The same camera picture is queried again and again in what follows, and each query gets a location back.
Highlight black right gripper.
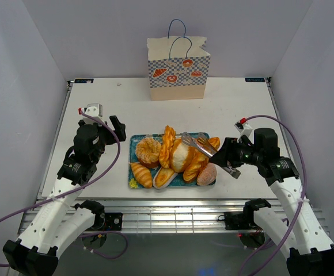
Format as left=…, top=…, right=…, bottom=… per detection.
left=208, top=137, right=262, bottom=168

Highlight long braided bread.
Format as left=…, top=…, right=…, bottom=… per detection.
left=183, top=150, right=209, bottom=183

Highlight metal tongs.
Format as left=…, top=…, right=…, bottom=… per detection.
left=181, top=132, right=241, bottom=179

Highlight white powdered oval bread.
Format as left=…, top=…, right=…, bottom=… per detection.
left=169, top=139, right=195, bottom=173

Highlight twisted bread stick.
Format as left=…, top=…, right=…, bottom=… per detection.
left=158, top=125, right=176, bottom=168

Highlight checkered paper bag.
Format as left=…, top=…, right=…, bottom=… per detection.
left=147, top=28, right=211, bottom=101

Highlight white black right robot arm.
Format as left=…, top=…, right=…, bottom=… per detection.
left=210, top=128, right=334, bottom=275

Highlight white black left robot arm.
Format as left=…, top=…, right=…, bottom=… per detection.
left=3, top=115, right=126, bottom=275

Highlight flat baguette bread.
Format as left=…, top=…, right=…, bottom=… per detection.
left=153, top=167, right=178, bottom=189

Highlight pink sugared bun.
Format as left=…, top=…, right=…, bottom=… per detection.
left=196, top=163, right=217, bottom=186

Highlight sugared round bun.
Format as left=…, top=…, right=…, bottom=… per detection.
left=135, top=137, right=162, bottom=168

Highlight teal floral tray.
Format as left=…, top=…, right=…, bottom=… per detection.
left=128, top=132, right=216, bottom=189

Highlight striped croissant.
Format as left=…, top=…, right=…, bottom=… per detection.
left=130, top=163, right=153, bottom=189

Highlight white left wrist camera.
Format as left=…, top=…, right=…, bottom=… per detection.
left=78, top=103, right=103, bottom=125

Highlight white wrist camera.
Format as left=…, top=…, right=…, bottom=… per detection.
left=78, top=103, right=103, bottom=125
left=234, top=118, right=253, bottom=142

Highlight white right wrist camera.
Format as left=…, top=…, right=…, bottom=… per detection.
left=234, top=118, right=253, bottom=142

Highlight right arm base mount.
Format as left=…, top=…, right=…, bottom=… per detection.
left=217, top=212, right=253, bottom=230

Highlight aluminium frame rail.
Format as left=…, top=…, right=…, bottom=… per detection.
left=18, top=200, right=329, bottom=234

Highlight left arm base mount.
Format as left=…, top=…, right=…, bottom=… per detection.
left=102, top=212, right=123, bottom=231

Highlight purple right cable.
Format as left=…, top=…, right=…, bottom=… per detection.
left=236, top=114, right=309, bottom=276

